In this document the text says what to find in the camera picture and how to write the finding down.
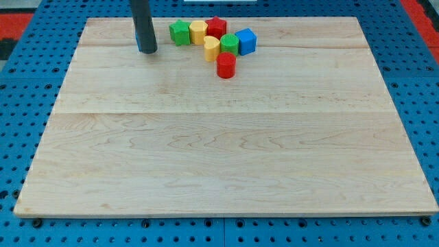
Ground light wooden board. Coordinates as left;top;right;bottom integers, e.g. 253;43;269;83
14;17;438;218

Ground yellow heart block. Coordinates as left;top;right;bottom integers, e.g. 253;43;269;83
204;36;220;62

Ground red star block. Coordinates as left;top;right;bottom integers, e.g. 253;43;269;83
205;16;227;40

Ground green star block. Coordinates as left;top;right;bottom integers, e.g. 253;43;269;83
169;19;191;46

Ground red cylinder block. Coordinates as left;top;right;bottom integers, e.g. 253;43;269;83
216;52;237;79

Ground yellow hexagon block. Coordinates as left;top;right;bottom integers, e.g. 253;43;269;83
189;21;208;45

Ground blue cube block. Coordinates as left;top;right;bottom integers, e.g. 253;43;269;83
235;28;257;56

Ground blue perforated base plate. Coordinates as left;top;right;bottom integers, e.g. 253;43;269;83
1;1;438;246

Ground green cylinder block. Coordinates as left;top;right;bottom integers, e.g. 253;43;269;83
220;34;239;56

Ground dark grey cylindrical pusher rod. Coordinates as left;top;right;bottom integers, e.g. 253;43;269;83
130;0;158;54

